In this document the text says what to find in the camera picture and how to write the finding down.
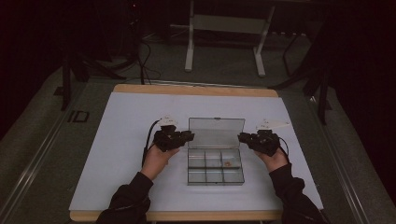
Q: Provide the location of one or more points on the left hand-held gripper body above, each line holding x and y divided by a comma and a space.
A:
168, 138

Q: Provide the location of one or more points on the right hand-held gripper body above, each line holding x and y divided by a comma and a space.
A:
264, 141

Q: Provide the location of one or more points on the small orange-brown piece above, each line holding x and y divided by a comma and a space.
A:
228, 163

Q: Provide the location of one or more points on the clear plastic compartment box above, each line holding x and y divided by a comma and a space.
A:
214, 168

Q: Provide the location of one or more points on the person's right hand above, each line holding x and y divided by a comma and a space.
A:
272, 160

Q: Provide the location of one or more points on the person's left hand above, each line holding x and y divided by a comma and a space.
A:
157, 163

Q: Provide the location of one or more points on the white table mat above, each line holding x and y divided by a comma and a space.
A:
124, 124

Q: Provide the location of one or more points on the black metal stand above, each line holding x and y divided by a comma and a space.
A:
322, 93
67, 81

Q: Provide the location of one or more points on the white metal stand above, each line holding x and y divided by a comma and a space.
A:
224, 25

